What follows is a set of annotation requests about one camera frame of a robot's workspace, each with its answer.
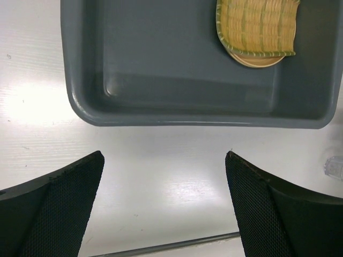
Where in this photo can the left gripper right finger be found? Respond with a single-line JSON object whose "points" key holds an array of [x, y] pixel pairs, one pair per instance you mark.
{"points": [[278, 218]]}

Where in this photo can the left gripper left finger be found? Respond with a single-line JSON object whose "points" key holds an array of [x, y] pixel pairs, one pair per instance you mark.
{"points": [[48, 215]]}

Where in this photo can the clear plastic cup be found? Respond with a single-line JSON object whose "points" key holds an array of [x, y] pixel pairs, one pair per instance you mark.
{"points": [[333, 167]]}

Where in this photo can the tan plate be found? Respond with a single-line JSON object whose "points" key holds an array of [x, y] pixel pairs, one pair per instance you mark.
{"points": [[261, 62], [259, 44]]}

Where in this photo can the woven bamboo tray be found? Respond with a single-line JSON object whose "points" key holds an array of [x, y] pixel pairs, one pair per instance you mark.
{"points": [[237, 10]]}

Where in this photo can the grey plastic bin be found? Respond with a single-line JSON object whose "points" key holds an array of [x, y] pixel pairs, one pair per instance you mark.
{"points": [[152, 63]]}

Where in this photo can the grey metal table rail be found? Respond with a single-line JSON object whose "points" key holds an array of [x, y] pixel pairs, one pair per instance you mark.
{"points": [[174, 246]]}

